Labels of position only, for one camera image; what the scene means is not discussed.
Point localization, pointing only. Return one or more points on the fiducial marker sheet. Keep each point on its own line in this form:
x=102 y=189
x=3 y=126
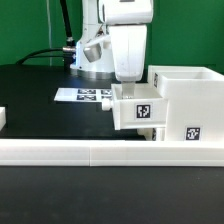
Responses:
x=82 y=95

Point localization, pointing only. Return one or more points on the white drawer box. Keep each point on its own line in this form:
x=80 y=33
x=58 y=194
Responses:
x=152 y=134
x=147 y=109

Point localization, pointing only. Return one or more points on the white border rail frame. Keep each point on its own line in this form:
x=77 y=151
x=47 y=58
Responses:
x=22 y=152

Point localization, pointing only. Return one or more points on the white drawer cabinet housing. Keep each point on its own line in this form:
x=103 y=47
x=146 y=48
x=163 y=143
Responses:
x=195 y=96

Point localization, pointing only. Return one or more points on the small white block left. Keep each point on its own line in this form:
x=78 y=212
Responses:
x=2 y=117

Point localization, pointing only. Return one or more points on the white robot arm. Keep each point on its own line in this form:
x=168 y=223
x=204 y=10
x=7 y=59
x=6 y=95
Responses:
x=93 y=57

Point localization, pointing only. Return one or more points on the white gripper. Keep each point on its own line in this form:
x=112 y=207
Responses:
x=128 y=44

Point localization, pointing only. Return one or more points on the black base mat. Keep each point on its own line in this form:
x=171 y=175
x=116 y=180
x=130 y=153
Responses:
x=27 y=93

